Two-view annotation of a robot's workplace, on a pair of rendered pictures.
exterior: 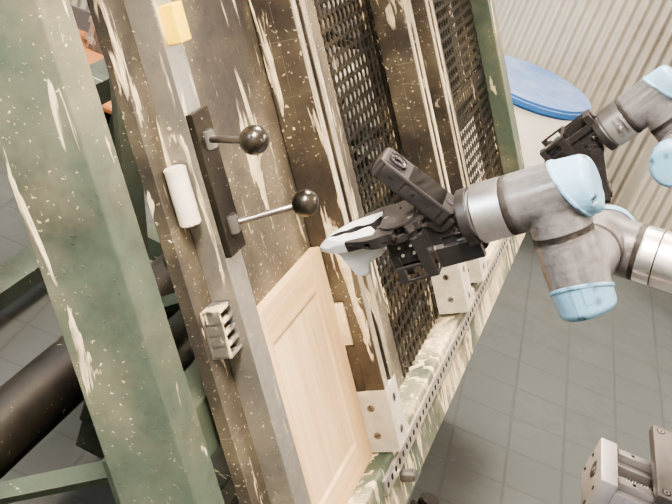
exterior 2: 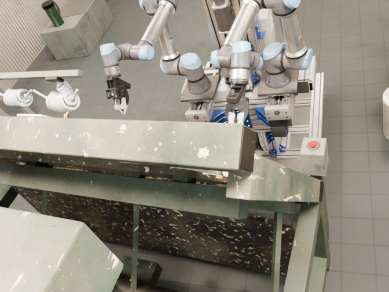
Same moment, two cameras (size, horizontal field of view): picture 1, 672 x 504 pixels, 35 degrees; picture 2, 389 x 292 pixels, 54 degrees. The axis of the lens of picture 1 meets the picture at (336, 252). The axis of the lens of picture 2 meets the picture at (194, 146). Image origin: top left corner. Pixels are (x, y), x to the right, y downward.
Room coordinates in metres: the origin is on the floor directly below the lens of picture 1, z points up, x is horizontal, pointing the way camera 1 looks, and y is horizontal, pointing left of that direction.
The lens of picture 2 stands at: (0.88, 1.06, 2.48)
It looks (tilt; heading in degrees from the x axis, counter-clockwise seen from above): 44 degrees down; 298
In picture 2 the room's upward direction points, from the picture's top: 24 degrees counter-clockwise
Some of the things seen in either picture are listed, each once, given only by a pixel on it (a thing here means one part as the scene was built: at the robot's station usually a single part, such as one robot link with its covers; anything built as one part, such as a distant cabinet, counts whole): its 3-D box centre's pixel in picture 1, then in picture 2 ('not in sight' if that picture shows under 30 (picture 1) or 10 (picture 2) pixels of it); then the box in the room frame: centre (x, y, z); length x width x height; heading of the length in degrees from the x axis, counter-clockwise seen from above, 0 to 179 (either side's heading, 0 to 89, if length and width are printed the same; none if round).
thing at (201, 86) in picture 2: not in sight; (197, 80); (1.66, -0.79, 1.09); 0.15 x 0.15 x 0.10
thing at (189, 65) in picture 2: not in sight; (191, 66); (1.67, -0.79, 1.20); 0.13 x 0.12 x 0.14; 163
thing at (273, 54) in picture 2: not in sight; (275, 57); (1.16, -0.76, 1.20); 0.13 x 0.12 x 0.14; 162
